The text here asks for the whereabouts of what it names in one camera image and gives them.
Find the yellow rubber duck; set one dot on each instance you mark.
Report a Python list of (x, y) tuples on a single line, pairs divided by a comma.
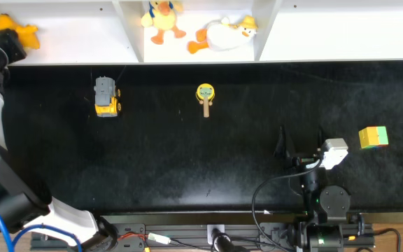
[(28, 35)]

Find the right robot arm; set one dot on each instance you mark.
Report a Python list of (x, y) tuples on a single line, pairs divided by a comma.
[(334, 201)]

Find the many-coloured puzzle cube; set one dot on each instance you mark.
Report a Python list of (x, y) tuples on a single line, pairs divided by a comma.
[(373, 137)]

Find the mounting rail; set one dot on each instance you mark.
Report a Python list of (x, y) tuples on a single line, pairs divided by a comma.
[(187, 234)]

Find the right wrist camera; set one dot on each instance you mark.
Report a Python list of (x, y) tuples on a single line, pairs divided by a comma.
[(332, 154)]

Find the yellow cat face rattle drum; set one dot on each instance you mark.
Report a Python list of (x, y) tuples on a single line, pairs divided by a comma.
[(205, 105)]

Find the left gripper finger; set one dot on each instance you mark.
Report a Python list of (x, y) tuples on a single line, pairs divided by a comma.
[(10, 45)]

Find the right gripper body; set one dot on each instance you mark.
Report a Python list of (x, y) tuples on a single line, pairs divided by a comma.
[(301, 161)]

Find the grey and yellow toy truck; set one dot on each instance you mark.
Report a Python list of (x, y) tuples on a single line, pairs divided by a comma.
[(105, 94)]

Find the white shelf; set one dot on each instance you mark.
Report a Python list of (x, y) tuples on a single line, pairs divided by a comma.
[(65, 45)]

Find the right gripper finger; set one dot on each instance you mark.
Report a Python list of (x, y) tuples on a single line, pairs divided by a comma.
[(321, 138), (282, 145)]

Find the white plush duck yellow hat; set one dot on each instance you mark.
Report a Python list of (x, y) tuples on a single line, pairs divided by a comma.
[(222, 36)]

